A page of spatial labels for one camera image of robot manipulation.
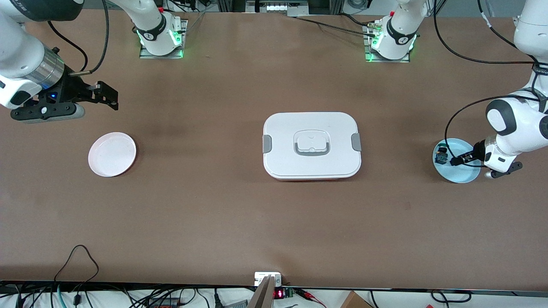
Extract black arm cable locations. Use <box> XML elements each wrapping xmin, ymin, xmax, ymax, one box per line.
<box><xmin>433</xmin><ymin>0</ymin><xmax>548</xmax><ymax>168</ymax></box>
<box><xmin>46</xmin><ymin>0</ymin><xmax>110</xmax><ymax>77</ymax></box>

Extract thin black looped cable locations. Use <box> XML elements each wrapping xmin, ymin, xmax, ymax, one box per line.
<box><xmin>54</xmin><ymin>245</ymin><xmax>100</xmax><ymax>285</ymax></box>

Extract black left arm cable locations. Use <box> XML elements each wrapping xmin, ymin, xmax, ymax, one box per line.
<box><xmin>433</xmin><ymin>0</ymin><xmax>548</xmax><ymax>168</ymax></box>

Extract aluminium frame structure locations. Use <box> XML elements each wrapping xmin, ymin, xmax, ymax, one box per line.
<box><xmin>246</xmin><ymin>0</ymin><xmax>310</xmax><ymax>14</ymax></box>

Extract long black table cable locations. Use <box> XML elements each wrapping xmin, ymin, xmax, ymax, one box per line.
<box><xmin>286</xmin><ymin>15</ymin><xmax>379</xmax><ymax>38</ymax></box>

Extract pink round plate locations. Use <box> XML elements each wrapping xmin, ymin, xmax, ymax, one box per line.
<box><xmin>88</xmin><ymin>132</ymin><xmax>137</xmax><ymax>178</ymax></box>

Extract red clip leads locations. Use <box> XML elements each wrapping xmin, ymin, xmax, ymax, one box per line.
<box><xmin>295</xmin><ymin>289</ymin><xmax>328</xmax><ymax>308</ymax></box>

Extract white socket box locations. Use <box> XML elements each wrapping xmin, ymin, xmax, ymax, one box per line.
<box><xmin>254</xmin><ymin>272</ymin><xmax>282</xmax><ymax>286</ymax></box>

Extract grey metal bar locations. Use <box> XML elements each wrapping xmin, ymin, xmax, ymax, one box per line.
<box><xmin>247</xmin><ymin>275</ymin><xmax>275</xmax><ymax>308</ymax></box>

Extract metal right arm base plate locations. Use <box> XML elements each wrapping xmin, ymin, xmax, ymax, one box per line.
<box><xmin>139</xmin><ymin>19</ymin><xmax>189</xmax><ymax>59</ymax></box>

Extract white lunch box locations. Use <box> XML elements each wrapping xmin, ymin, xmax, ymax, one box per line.
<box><xmin>262</xmin><ymin>112</ymin><xmax>362</xmax><ymax>181</ymax></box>

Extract brown cardboard box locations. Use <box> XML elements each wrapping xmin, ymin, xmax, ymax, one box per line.
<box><xmin>340</xmin><ymin>291</ymin><xmax>374</xmax><ymax>308</ymax></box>

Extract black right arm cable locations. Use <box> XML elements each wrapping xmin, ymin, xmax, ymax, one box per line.
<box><xmin>46</xmin><ymin>0</ymin><xmax>110</xmax><ymax>77</ymax></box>

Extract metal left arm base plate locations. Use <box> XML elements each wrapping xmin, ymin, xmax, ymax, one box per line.
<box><xmin>364</xmin><ymin>24</ymin><xmax>411</xmax><ymax>63</ymax></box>

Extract light blue round plate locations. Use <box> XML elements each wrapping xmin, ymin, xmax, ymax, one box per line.
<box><xmin>432</xmin><ymin>138</ymin><xmax>481</xmax><ymax>184</ymax></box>

